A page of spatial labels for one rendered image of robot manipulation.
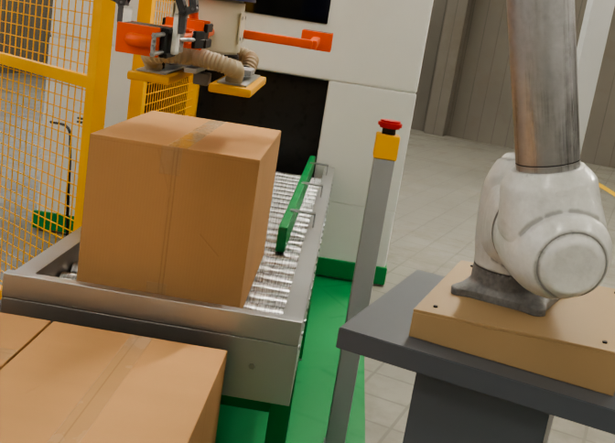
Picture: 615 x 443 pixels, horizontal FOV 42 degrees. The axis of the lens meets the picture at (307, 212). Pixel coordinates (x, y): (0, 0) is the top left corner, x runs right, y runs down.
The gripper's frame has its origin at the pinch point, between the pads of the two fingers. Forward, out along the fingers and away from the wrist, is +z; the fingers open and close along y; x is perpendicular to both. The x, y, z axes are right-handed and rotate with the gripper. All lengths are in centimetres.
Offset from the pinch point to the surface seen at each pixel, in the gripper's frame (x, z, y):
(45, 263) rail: -47, 61, 33
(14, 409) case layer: 16, 66, 13
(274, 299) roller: -63, 66, -24
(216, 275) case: -40, 54, -11
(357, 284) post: -87, 65, -47
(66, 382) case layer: 3, 66, 8
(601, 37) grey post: -313, -26, -166
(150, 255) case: -40, 52, 5
